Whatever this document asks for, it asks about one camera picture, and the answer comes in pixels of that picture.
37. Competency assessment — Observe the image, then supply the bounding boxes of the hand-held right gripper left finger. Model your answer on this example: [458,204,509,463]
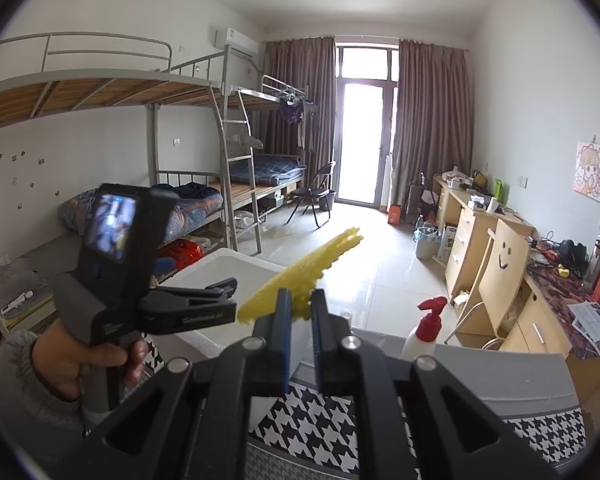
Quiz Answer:
[67,287,293,480]

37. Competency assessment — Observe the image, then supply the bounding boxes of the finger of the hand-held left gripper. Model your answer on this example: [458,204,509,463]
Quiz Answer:
[139,294,239,335]
[156,280,239,302]

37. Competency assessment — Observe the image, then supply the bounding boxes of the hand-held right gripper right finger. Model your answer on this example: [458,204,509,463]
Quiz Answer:
[310,288,562,480]

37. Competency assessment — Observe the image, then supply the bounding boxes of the white foam box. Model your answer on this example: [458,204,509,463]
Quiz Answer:
[157,246,306,381]

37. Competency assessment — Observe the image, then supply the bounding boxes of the yellow corrugated strip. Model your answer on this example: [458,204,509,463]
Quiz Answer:
[236,227,365,326]

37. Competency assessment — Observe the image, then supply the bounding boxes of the person's left forearm grey sleeve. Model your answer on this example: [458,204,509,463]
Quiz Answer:
[0,330,87,466]

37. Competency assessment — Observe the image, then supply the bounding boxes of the person's left hand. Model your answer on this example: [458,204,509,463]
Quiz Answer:
[30,319,151,402]

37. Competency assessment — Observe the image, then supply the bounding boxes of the red bag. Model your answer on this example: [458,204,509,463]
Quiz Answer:
[157,240,204,274]

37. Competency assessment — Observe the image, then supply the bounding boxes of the blue patterned quilt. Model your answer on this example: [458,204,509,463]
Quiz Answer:
[57,184,225,247]

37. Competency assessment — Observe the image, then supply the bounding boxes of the grey bed mat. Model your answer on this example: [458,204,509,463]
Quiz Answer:
[0,250,57,322]

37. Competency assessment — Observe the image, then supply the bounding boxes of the white bottle with red pump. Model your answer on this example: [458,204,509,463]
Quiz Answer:
[400,296,449,361]

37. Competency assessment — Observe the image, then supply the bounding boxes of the blue folded quilt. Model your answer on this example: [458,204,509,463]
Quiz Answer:
[228,155,307,185]

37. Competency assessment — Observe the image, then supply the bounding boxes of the grey bucket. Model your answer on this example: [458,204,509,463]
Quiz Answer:
[413,226,442,260]

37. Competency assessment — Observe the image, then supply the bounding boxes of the black folding chair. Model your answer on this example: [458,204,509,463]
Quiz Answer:
[285,161,337,229]

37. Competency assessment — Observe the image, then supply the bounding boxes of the white cardboard box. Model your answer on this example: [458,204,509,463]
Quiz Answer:
[437,225,456,264]

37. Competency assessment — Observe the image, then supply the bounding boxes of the black white houndstooth tablecloth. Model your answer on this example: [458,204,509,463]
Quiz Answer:
[80,327,589,480]

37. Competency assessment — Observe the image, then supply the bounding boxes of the light wooden desk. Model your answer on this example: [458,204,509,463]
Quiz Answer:
[432,175,600,411]

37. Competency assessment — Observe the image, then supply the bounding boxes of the grey metal bunk bed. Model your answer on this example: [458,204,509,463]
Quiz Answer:
[220,45,317,256]
[0,32,231,281]

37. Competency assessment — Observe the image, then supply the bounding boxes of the dark hanging clothes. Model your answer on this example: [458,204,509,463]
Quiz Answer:
[275,94,319,152]

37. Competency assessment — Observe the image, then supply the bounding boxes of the wooden chair with smiley face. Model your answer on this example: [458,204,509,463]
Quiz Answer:
[445,218,531,348]

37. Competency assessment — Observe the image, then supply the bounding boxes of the glass balcony door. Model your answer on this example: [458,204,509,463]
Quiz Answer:
[335,45,400,207]

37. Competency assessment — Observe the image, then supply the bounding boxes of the brown curtain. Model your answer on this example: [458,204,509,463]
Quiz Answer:
[391,39,469,211]
[262,36,337,207]

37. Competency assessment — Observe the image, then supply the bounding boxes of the white air conditioner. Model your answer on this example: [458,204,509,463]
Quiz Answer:
[215,26,260,57]

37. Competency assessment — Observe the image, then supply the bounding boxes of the white printed papers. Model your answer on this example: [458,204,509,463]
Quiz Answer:
[567,301,600,362]

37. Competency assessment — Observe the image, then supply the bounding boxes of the clear thermos bottle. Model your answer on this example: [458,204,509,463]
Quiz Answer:
[582,240,600,287]

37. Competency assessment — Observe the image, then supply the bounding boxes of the pink cartoon wall picture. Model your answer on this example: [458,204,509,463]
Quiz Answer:
[572,141,600,204]

